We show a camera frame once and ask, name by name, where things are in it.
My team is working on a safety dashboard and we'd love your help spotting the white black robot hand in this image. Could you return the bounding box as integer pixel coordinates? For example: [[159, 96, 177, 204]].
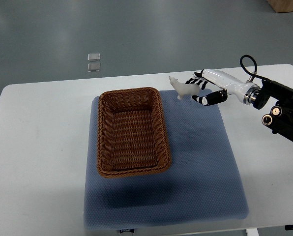
[[185, 69, 260, 106]]

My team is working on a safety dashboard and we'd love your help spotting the white bear figurine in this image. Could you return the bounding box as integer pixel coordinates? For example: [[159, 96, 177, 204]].
[[168, 76, 201, 100]]

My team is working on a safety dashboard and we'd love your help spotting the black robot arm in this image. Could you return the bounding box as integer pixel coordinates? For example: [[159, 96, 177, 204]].
[[239, 55, 293, 142]]

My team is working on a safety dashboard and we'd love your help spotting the brown wicker basket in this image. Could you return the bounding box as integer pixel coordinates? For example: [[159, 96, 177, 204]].
[[97, 87, 172, 178]]

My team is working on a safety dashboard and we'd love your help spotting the wooden box corner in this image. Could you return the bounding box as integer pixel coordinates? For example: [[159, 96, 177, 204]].
[[267, 0, 293, 13]]

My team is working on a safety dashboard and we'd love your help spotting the blue textured mat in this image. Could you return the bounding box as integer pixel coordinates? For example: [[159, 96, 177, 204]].
[[84, 90, 249, 231]]

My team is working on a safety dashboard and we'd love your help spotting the upper floor socket plate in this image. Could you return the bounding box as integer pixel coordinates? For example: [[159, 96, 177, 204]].
[[88, 53, 100, 61]]

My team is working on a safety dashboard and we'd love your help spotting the black label under mat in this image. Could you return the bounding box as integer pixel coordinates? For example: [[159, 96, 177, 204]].
[[119, 229, 135, 234]]

